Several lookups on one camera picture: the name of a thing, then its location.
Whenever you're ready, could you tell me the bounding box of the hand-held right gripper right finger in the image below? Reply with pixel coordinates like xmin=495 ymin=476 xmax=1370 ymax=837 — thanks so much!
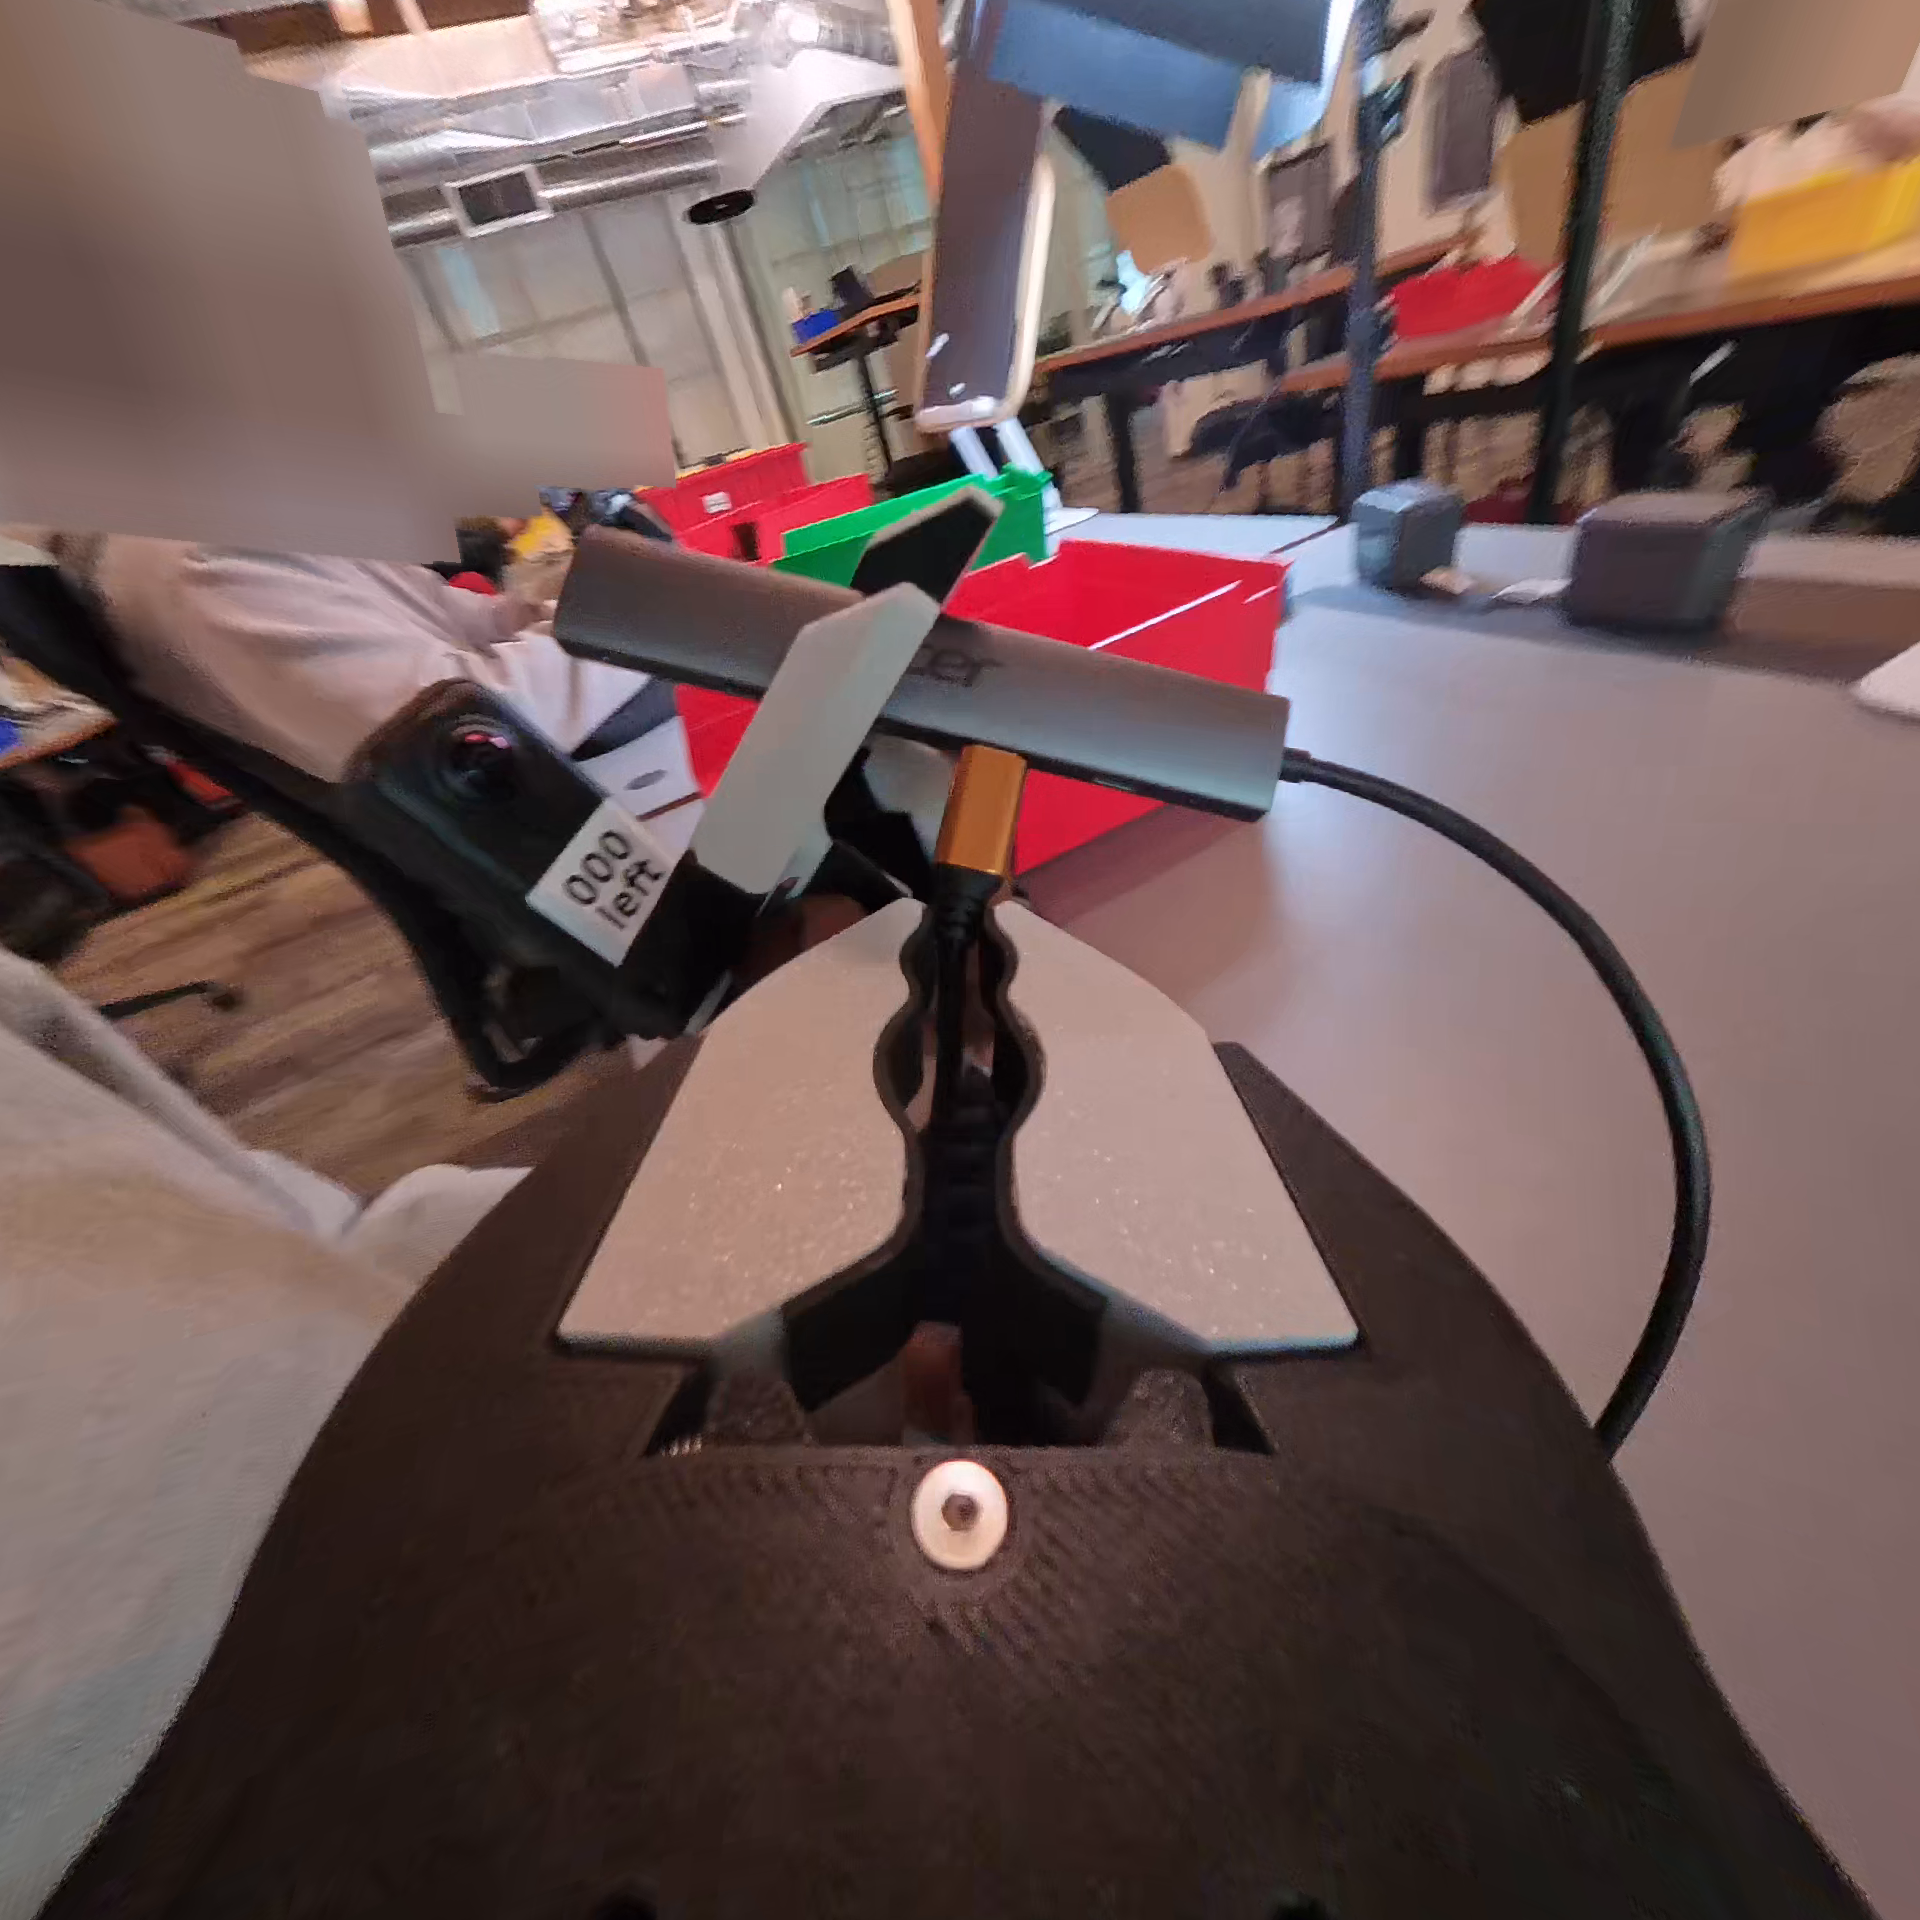
xmin=991 ymin=897 xmax=1361 ymax=1358

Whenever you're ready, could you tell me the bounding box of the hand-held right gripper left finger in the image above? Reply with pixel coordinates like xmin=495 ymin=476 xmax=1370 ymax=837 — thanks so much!
xmin=559 ymin=897 xmax=929 ymax=1375

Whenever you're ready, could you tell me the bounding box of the dark grey cylinder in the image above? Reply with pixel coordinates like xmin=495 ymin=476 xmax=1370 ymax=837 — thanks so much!
xmin=553 ymin=525 xmax=1294 ymax=824

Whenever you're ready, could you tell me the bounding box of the large grey cube charger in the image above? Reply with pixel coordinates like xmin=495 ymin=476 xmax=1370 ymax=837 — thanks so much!
xmin=1567 ymin=492 xmax=1775 ymax=634

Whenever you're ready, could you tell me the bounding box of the green plastic bin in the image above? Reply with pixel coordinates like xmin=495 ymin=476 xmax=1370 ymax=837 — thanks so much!
xmin=772 ymin=468 xmax=1053 ymax=583

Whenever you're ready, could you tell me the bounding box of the white tablet stand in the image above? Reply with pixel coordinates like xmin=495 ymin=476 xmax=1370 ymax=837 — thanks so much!
xmin=945 ymin=419 xmax=1108 ymax=538

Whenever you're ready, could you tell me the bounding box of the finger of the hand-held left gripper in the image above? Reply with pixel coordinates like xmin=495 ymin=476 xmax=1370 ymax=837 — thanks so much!
xmin=852 ymin=483 xmax=1011 ymax=605
xmin=695 ymin=582 xmax=943 ymax=904

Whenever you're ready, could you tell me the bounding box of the small red plastic bin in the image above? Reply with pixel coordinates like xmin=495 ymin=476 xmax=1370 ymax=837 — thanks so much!
xmin=637 ymin=441 xmax=876 ymax=563

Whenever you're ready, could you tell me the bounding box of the black hub cable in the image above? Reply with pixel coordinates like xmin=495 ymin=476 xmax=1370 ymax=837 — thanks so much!
xmin=1275 ymin=749 xmax=1717 ymax=1460

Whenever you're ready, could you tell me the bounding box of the person's left forearm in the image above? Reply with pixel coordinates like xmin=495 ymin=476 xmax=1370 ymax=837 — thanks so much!
xmin=61 ymin=532 xmax=695 ymax=786

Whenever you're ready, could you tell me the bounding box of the black usb-c cable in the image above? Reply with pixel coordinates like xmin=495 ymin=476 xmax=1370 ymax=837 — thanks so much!
xmin=923 ymin=746 xmax=1046 ymax=1442

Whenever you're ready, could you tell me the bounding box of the red bin on workbench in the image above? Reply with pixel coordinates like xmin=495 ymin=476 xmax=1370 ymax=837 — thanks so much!
xmin=1388 ymin=255 xmax=1558 ymax=344

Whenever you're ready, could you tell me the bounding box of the large red plastic bin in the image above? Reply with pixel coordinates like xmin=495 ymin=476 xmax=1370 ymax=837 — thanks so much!
xmin=675 ymin=540 xmax=1294 ymax=879

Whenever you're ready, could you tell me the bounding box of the workbench with clutter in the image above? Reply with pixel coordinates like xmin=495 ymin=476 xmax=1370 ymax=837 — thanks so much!
xmin=1036 ymin=231 xmax=1920 ymax=520

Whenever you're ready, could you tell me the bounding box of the yellow plastic bin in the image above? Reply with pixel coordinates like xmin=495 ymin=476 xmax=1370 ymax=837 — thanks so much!
xmin=1726 ymin=153 xmax=1920 ymax=282

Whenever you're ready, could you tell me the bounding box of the black metal pole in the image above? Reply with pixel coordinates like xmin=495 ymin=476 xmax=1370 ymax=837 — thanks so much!
xmin=1527 ymin=0 xmax=1640 ymax=527

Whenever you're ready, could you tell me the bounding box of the small grey cube charger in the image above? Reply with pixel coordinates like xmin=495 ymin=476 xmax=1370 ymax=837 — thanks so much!
xmin=1350 ymin=479 xmax=1469 ymax=591

